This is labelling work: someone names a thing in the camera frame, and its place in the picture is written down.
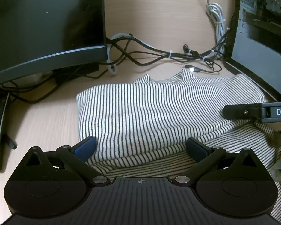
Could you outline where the black computer monitor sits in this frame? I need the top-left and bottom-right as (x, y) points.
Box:
(0, 0), (107, 88)

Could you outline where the grey striped shirt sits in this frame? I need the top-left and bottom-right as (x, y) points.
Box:
(75, 70), (281, 225)

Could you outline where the black cable bundle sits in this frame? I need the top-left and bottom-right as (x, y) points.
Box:
(105, 29), (232, 74)

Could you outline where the light grey cable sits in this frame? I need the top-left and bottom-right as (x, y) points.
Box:
(106, 33), (171, 76)

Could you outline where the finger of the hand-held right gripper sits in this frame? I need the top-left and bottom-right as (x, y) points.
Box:
(223, 103), (268, 122)

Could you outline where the black cable with metal plug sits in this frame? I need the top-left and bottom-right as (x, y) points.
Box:
(180, 64), (222, 74)

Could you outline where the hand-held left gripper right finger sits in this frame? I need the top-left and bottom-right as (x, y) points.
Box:
(174, 137), (264, 186)

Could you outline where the white glass-sided computer case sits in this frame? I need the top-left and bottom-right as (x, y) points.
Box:
(224, 0), (281, 102)

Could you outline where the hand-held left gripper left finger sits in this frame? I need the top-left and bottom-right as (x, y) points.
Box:
(21, 136), (111, 186)

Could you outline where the white coiled cable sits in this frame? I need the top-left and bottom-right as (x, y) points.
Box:
(206, 0), (226, 59)

